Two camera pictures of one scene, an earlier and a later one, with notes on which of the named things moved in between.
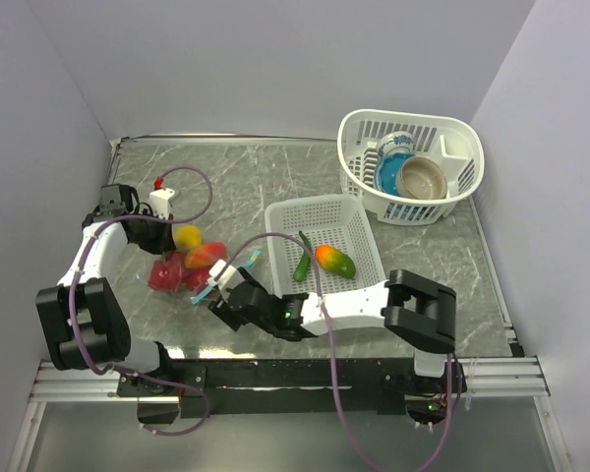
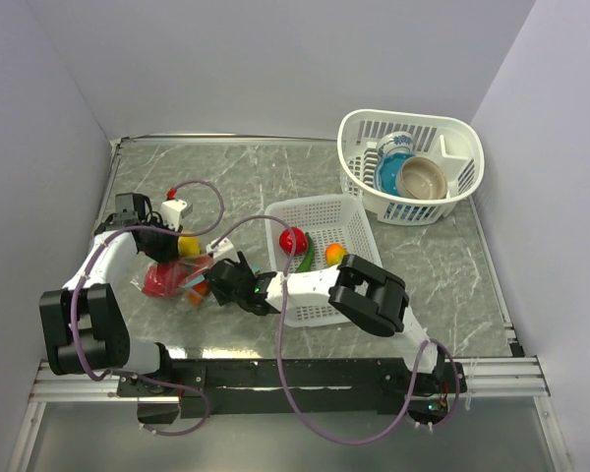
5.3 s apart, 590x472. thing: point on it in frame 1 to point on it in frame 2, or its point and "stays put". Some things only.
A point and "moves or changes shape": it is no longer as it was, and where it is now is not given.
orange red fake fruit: [205, 255] to [200, 289]
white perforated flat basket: [334, 221] stays put
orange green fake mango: [334, 261] moves or changes shape
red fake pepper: [199, 279] to [301, 240]
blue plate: [385, 172] stays put
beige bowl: [421, 178] stays put
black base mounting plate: [279, 388] stays put
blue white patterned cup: [395, 143] stays put
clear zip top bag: [186, 267] moves or changes shape
